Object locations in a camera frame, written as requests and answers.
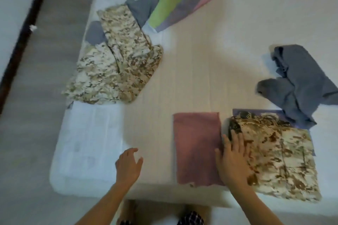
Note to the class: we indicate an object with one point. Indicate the white mattress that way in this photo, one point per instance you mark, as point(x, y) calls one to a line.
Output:
point(211, 61)

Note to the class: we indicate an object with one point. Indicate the crumpled grey cloth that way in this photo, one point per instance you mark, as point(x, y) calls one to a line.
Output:
point(298, 82)

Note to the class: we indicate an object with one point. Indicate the unfolded camouflage garment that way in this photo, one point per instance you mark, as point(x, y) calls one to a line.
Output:
point(118, 66)

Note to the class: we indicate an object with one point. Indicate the folded white sheet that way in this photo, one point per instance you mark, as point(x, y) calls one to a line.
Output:
point(89, 137)

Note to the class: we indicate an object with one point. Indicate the purple cloth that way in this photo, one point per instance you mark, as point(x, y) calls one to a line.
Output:
point(245, 111)

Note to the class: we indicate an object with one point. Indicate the grey garment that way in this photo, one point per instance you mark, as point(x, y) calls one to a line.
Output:
point(141, 8)

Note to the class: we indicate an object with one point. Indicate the checkered shorts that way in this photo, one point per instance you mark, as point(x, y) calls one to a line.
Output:
point(190, 219)

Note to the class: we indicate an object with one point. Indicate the camouflage garment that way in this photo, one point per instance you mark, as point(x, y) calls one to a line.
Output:
point(282, 159)
point(118, 66)

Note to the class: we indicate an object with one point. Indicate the person's right thumb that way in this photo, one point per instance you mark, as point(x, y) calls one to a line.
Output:
point(219, 155)

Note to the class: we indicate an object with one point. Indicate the bed with dark frame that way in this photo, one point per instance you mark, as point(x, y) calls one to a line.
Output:
point(13, 8)

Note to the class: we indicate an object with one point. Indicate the person's right hand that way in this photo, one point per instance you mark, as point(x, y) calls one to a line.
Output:
point(235, 165)

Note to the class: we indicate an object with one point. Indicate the person's right middle finger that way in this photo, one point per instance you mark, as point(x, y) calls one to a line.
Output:
point(240, 143)

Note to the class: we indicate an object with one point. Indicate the folded pink cloth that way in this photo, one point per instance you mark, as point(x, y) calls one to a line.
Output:
point(196, 148)

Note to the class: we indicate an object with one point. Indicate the person's left hand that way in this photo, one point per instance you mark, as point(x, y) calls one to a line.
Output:
point(127, 166)

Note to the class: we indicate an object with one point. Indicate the small white scrap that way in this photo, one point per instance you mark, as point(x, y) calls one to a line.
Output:
point(32, 27)

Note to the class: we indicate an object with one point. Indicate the person's left forearm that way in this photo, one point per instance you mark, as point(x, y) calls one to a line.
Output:
point(105, 206)

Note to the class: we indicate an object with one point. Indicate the person's left thumb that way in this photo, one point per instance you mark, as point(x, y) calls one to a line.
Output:
point(139, 163)

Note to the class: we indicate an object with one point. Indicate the person's right forearm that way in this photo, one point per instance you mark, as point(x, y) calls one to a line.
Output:
point(253, 206)

